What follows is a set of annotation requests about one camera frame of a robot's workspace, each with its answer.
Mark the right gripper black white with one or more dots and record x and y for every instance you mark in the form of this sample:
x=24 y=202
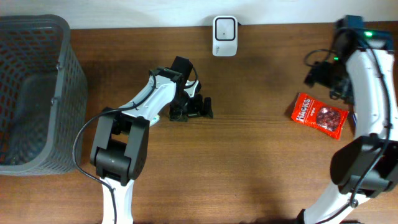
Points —
x=318 y=74

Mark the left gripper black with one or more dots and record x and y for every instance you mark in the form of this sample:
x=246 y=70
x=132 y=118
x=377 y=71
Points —
x=193 y=108

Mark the red Hacks candy bag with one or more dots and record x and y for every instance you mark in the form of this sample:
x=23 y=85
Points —
x=318 y=115

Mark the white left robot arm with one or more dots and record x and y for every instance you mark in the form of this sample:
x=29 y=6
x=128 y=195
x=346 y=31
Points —
x=119 y=148

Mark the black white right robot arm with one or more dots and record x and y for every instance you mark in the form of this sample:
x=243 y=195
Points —
x=361 y=75

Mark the white barcode scanner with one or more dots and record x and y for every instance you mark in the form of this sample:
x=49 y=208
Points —
x=225 y=36

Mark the grey plastic mesh basket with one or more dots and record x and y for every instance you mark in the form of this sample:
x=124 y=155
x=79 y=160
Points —
x=44 y=93

